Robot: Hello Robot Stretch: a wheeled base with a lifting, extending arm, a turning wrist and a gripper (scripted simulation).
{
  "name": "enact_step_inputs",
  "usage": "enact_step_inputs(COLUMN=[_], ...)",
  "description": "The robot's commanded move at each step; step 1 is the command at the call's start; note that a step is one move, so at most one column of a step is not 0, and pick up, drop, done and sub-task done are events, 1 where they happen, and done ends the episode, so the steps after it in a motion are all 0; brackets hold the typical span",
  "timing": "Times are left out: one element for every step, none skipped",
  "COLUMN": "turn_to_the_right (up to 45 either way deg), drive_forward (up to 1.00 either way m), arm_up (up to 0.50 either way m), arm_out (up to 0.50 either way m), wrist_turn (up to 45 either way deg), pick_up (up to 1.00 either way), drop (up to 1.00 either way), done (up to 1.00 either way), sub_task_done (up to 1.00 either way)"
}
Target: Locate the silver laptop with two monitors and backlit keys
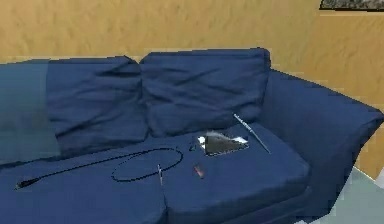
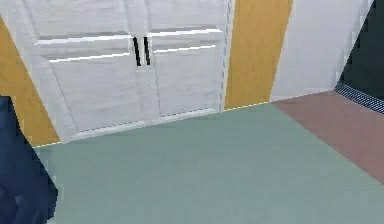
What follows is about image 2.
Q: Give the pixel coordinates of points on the white double door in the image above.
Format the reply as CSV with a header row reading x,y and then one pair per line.
x,y
100,83

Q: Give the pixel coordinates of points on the dark blue sofa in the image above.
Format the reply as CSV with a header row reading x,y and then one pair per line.
x,y
20,173

